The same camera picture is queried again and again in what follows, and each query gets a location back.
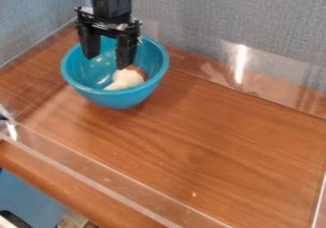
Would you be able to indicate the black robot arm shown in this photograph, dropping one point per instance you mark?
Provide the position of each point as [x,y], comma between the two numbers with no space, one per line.
[110,9]

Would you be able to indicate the white mushroom with red cap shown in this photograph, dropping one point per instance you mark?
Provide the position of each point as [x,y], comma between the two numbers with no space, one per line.
[127,78]

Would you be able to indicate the clear acrylic barrier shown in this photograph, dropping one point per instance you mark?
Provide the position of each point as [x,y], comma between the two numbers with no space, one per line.
[222,151]

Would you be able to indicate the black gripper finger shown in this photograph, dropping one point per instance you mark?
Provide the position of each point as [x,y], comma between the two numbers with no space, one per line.
[126,50]
[90,40]

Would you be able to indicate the blue plastic bowl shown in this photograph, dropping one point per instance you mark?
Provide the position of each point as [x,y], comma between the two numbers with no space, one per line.
[90,76]

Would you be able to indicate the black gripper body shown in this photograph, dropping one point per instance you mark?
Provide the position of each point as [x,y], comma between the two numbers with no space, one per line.
[110,27]

